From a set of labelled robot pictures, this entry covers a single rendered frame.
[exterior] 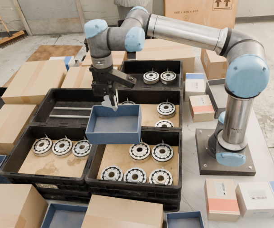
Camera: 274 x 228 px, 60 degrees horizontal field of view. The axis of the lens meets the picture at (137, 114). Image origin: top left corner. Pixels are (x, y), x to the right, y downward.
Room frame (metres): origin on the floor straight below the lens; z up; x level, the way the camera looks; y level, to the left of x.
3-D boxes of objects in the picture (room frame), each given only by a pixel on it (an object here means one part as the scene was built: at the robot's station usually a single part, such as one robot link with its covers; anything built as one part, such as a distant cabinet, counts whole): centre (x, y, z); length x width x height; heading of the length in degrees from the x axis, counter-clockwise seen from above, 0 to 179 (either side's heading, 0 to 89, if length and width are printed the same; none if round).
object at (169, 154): (0.66, -0.09, 0.86); 0.10 x 0.10 x 0.01
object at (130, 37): (0.74, -0.01, 1.42); 0.11 x 0.11 x 0.08; 70
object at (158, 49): (1.53, -0.26, 0.80); 0.40 x 0.30 x 0.20; 84
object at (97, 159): (0.62, 0.03, 0.87); 0.40 x 0.30 x 0.11; 77
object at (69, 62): (1.74, 0.57, 0.75); 0.20 x 0.12 x 0.09; 79
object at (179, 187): (0.62, 0.03, 0.92); 0.40 x 0.30 x 0.02; 77
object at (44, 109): (1.00, 0.35, 0.87); 0.40 x 0.30 x 0.11; 77
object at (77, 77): (1.35, 0.35, 0.78); 0.30 x 0.22 x 0.16; 171
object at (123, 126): (0.65, 0.09, 1.10); 0.20 x 0.15 x 0.07; 80
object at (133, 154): (0.69, 0.01, 0.86); 0.10 x 0.10 x 0.01
